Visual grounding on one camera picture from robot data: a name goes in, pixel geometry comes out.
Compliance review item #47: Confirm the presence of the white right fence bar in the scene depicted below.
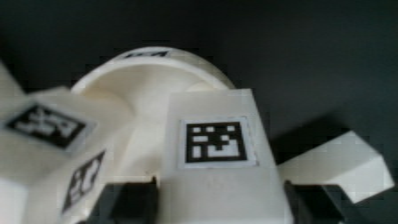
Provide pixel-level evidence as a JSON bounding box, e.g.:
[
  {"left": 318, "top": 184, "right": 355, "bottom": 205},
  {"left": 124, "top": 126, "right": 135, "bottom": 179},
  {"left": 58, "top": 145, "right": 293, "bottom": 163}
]
[{"left": 279, "top": 131, "right": 394, "bottom": 203}]

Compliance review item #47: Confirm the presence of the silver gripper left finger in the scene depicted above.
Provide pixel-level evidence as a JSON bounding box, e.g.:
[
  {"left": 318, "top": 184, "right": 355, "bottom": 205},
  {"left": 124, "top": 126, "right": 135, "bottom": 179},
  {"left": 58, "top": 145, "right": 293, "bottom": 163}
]
[{"left": 85, "top": 178, "right": 158, "bottom": 224}]

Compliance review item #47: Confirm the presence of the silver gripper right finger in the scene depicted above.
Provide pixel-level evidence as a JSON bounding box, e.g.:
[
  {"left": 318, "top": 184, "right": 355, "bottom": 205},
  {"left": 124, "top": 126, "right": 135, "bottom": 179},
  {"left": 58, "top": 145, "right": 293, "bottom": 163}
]
[{"left": 284, "top": 181, "right": 344, "bottom": 224}]

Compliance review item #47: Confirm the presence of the round white stool seat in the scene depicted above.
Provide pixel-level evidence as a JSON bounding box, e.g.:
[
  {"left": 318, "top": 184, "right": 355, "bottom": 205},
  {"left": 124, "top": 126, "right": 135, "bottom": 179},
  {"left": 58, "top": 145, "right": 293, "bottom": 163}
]
[{"left": 71, "top": 46, "right": 234, "bottom": 183}]

